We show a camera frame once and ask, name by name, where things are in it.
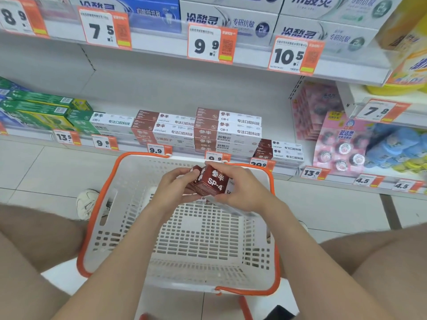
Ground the large white orange price tag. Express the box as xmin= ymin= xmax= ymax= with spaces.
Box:
xmin=0 ymin=0 xmax=50 ymax=38
xmin=187 ymin=23 xmax=238 ymax=65
xmin=268 ymin=35 xmax=325 ymax=76
xmin=77 ymin=6 xmax=133 ymax=50
xmin=355 ymin=98 xmax=411 ymax=124

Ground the white shoe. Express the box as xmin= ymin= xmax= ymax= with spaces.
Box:
xmin=76 ymin=189 xmax=113 ymax=221

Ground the person's left leg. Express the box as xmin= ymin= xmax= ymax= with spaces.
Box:
xmin=0 ymin=203 xmax=90 ymax=320

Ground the white grey toothpaste box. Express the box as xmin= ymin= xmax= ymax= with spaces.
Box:
xmin=180 ymin=0 xmax=285 ymax=14
xmin=271 ymin=14 xmax=380 ymax=60
xmin=281 ymin=0 xmax=405 ymax=30
xmin=68 ymin=0 xmax=116 ymax=14
xmin=179 ymin=0 xmax=280 ymax=48

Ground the person's right forearm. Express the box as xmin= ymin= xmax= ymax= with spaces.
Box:
xmin=260 ymin=200 xmax=397 ymax=320

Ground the stack of maroon toothpaste packs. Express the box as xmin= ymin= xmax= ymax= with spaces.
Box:
xmin=131 ymin=107 xmax=305 ymax=164

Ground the white basket with orange rim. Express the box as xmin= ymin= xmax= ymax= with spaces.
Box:
xmin=76 ymin=151 xmax=282 ymax=296

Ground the pile of blue cleaner packs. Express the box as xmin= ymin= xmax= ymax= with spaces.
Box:
xmin=363 ymin=122 xmax=427 ymax=174

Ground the blue toothpaste box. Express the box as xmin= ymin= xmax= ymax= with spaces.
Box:
xmin=112 ymin=0 xmax=183 ymax=34

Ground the white green toothpaste box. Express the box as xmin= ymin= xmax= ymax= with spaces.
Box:
xmin=68 ymin=110 xmax=135 ymax=136

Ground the person's right leg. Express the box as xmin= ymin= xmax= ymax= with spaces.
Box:
xmin=318 ymin=222 xmax=427 ymax=320

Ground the person's left forearm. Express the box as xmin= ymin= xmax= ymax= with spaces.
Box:
xmin=52 ymin=200 xmax=182 ymax=320

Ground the row of small price labels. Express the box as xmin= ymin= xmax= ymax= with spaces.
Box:
xmin=0 ymin=122 xmax=427 ymax=194

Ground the person's right hand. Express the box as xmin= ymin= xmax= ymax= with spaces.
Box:
xmin=204 ymin=161 xmax=284 ymax=216

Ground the yellow detergent bottle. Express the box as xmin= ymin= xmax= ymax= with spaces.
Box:
xmin=376 ymin=0 xmax=427 ymax=51
xmin=365 ymin=16 xmax=427 ymax=97

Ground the pink toilet cleaner blister pack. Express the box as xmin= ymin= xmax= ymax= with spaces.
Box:
xmin=313 ymin=111 xmax=373 ymax=178

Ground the person's leg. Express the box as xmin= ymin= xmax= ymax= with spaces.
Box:
xmin=0 ymin=203 xmax=90 ymax=320
xmin=318 ymin=222 xmax=427 ymax=320

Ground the person's left hand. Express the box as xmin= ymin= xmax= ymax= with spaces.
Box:
xmin=152 ymin=167 xmax=204 ymax=216

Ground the maroon white toothpaste box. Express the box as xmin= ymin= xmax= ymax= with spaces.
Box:
xmin=194 ymin=164 xmax=261 ymax=219
xmin=188 ymin=165 xmax=205 ymax=194

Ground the stack of green toothpaste packs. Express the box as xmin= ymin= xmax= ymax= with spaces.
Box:
xmin=0 ymin=76 xmax=95 ymax=132

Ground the stack of pink cleaner packs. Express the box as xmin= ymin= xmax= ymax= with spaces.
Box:
xmin=290 ymin=81 xmax=345 ymax=141

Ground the orange basket handle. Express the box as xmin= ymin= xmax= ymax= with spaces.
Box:
xmin=238 ymin=295 xmax=255 ymax=320

